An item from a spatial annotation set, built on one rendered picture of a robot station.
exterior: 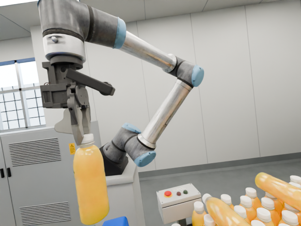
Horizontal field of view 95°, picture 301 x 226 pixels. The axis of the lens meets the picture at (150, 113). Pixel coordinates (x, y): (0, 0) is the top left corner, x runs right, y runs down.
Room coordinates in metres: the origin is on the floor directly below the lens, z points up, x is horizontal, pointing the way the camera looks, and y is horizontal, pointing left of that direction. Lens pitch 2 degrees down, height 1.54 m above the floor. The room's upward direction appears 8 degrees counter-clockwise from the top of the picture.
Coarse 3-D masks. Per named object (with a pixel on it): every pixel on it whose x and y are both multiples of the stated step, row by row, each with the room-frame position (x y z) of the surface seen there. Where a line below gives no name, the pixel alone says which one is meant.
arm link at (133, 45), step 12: (132, 36) 0.62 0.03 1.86; (120, 48) 0.61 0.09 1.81; (132, 48) 0.63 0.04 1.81; (144, 48) 0.67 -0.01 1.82; (156, 48) 0.74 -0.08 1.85; (144, 60) 0.74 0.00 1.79; (156, 60) 0.76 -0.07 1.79; (168, 60) 0.81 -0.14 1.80; (180, 60) 0.87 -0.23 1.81; (168, 72) 0.88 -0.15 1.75
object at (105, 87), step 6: (72, 72) 0.34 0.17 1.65; (78, 72) 0.34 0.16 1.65; (72, 78) 0.34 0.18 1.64; (78, 78) 0.34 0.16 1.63; (84, 78) 0.34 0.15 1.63; (90, 78) 0.34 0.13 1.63; (84, 84) 0.34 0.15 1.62; (90, 84) 0.34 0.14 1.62; (96, 84) 0.34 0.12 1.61; (102, 84) 0.34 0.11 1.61; (108, 84) 0.35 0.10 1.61; (102, 90) 0.34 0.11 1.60; (108, 90) 0.34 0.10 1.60; (114, 90) 0.37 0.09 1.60
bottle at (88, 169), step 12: (84, 144) 0.34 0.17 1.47; (84, 156) 0.33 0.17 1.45; (96, 156) 0.34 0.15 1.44; (84, 168) 0.32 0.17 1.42; (96, 168) 0.34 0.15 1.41; (84, 180) 0.32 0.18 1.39; (96, 180) 0.33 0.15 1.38; (84, 192) 0.32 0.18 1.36; (96, 192) 0.33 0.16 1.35; (84, 204) 0.32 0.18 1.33; (96, 204) 0.33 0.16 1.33; (108, 204) 0.36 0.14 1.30; (84, 216) 0.32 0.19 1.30; (96, 216) 0.32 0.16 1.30
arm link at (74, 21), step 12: (48, 0) 0.31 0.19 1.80; (60, 0) 0.32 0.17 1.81; (72, 0) 0.34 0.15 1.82; (48, 12) 0.31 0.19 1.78; (60, 12) 0.32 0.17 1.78; (72, 12) 0.34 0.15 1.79; (84, 12) 0.35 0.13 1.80; (48, 24) 0.31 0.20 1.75; (60, 24) 0.32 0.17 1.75; (72, 24) 0.33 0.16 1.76; (84, 24) 0.36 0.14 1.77; (84, 36) 0.38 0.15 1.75
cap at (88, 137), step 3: (84, 135) 0.35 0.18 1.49; (87, 135) 0.35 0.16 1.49; (90, 135) 0.35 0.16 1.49; (84, 138) 0.34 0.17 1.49; (87, 138) 0.34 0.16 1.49; (90, 138) 0.35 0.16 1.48; (93, 138) 0.36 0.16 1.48; (84, 141) 0.34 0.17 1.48; (87, 141) 0.34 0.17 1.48; (90, 141) 0.35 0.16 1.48
